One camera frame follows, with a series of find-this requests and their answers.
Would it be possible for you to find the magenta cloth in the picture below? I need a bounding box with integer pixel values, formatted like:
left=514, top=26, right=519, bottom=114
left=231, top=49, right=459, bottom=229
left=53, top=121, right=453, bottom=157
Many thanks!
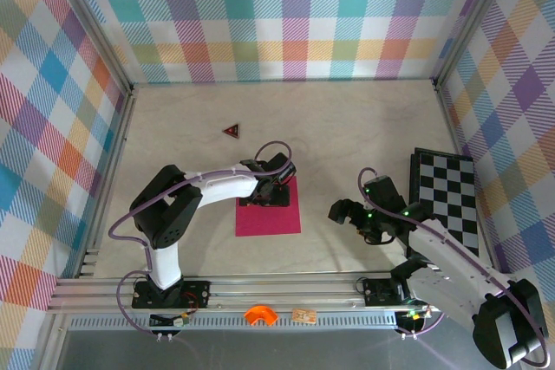
left=234, top=176, right=303, bottom=237

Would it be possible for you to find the black and grey checkerboard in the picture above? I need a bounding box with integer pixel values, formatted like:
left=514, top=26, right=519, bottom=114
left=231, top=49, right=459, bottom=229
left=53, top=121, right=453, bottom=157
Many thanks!
left=406, top=147, right=482, bottom=259

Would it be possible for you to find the small circuit board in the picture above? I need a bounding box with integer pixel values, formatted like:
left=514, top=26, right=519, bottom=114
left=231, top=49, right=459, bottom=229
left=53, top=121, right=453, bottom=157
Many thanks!
left=395, top=308, right=431, bottom=333

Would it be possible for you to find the small wooden tag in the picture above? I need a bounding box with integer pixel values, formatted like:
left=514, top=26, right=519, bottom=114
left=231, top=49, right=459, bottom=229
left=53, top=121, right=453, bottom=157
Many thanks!
left=291, top=308, right=317, bottom=324

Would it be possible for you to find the grey metal panel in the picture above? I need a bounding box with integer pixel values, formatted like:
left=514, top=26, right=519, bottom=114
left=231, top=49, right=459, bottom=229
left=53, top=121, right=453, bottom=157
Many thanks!
left=54, top=328, right=482, bottom=370

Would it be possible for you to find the small green connector module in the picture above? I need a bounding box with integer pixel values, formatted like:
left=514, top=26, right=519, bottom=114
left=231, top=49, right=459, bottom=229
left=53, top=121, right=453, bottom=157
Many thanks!
left=148, top=311, right=193, bottom=328

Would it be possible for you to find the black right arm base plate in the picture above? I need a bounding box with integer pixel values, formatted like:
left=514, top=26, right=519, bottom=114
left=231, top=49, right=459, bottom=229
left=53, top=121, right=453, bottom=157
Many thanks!
left=362, top=276, right=413, bottom=307

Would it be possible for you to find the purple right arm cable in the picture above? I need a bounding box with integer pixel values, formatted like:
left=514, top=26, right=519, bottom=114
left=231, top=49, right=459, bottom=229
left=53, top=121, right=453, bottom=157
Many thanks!
left=357, top=166, right=548, bottom=367

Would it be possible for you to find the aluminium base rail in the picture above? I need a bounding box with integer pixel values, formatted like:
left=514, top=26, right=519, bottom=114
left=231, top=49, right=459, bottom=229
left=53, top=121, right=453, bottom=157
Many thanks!
left=46, top=272, right=434, bottom=315

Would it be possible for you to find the aluminium side rail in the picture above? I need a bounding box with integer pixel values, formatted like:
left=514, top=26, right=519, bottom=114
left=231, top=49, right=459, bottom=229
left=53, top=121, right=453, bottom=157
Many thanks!
left=433, top=79, right=500, bottom=276
left=73, top=86, right=139, bottom=280

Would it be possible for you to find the orange plastic bracket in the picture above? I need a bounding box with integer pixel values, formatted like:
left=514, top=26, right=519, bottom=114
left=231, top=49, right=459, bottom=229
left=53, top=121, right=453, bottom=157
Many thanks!
left=243, top=304, right=278, bottom=328

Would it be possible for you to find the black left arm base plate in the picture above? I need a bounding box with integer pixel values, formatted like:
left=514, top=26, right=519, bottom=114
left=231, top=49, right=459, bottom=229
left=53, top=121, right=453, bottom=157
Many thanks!
left=131, top=279, right=212, bottom=311

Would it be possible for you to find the slotted metal cable duct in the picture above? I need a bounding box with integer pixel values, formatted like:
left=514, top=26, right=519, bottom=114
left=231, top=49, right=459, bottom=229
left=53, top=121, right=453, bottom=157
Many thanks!
left=68, top=312, right=400, bottom=332

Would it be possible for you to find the aluminium frame post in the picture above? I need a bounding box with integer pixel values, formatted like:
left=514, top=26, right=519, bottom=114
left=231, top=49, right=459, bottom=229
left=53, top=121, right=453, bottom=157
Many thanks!
left=431, top=0, right=524, bottom=89
left=42, top=0, right=135, bottom=94

